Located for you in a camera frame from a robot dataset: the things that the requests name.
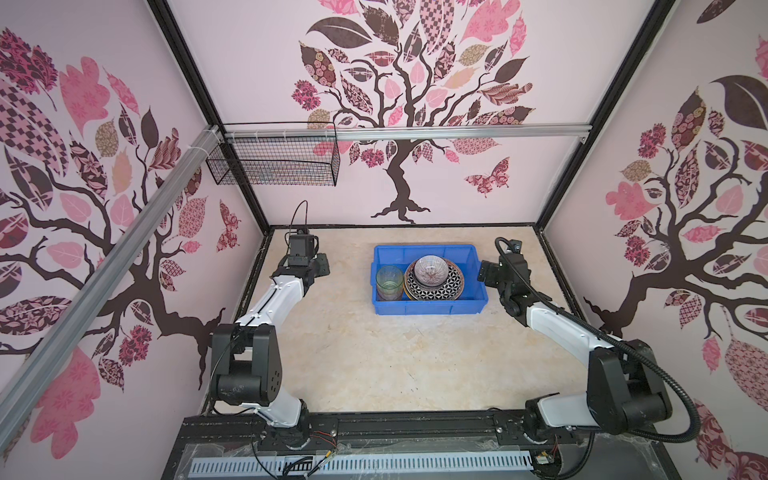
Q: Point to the white slotted cable duct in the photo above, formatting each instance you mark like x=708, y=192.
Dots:
x=357, y=465

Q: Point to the black geometric orange-rimmed plate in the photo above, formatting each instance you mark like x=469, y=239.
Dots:
x=451, y=289

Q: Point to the aluminium crossbar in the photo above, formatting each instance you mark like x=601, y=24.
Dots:
x=414, y=132
x=37, y=372

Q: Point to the blue plastic bin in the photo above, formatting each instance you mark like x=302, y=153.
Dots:
x=472, y=301

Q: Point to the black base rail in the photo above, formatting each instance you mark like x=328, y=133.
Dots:
x=566, y=454

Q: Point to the aluminium left crossbar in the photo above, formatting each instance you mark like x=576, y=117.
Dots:
x=37, y=372

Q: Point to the aluminium back crossbar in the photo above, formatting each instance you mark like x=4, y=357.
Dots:
x=414, y=132

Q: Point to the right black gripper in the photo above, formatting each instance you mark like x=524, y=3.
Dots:
x=493, y=269

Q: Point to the green translucent plastic cup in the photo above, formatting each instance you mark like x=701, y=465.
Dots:
x=389, y=283

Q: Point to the black wire mesh basket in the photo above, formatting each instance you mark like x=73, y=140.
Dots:
x=287, y=153

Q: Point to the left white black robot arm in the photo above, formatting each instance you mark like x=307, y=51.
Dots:
x=247, y=368

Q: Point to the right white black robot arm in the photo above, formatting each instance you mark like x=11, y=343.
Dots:
x=623, y=394

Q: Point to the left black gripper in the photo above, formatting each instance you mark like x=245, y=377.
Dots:
x=323, y=267

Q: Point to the purple striped bowl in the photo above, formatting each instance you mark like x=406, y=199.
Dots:
x=431, y=270

